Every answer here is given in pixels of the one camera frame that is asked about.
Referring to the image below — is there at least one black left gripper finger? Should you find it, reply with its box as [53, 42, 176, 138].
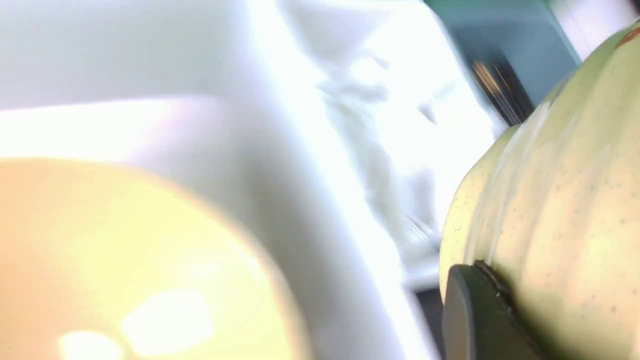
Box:
[442, 260, 546, 360]

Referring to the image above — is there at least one large white plastic tub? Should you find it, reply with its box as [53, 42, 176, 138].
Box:
[0, 0, 441, 360]

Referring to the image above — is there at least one stack of yellow bowls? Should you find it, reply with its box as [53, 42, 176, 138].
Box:
[1, 158, 314, 360]

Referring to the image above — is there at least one pile of black chopsticks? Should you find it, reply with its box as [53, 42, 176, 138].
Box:
[470, 55, 535, 126]

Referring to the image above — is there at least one light grey spoon bin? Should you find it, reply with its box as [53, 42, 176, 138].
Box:
[277, 0, 506, 291]

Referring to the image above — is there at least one teal chopstick bin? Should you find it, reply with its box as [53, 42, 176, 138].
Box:
[426, 0, 581, 110]

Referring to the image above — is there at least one yellow noodle bowl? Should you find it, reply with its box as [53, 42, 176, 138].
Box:
[439, 21, 640, 360]

